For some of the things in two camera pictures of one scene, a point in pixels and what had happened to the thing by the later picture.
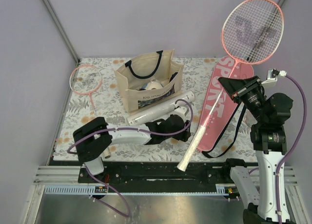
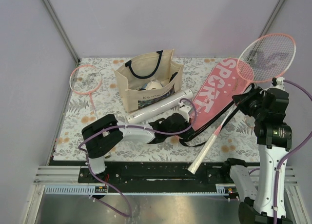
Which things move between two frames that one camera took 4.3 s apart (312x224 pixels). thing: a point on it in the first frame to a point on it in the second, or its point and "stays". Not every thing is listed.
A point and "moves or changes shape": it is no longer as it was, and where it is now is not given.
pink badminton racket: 251,31 to 263,60
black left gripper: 184,136 stays
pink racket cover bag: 220,133 moves or changes shape
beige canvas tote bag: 146,80 stays
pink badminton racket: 84,80 stays
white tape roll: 154,84 stays
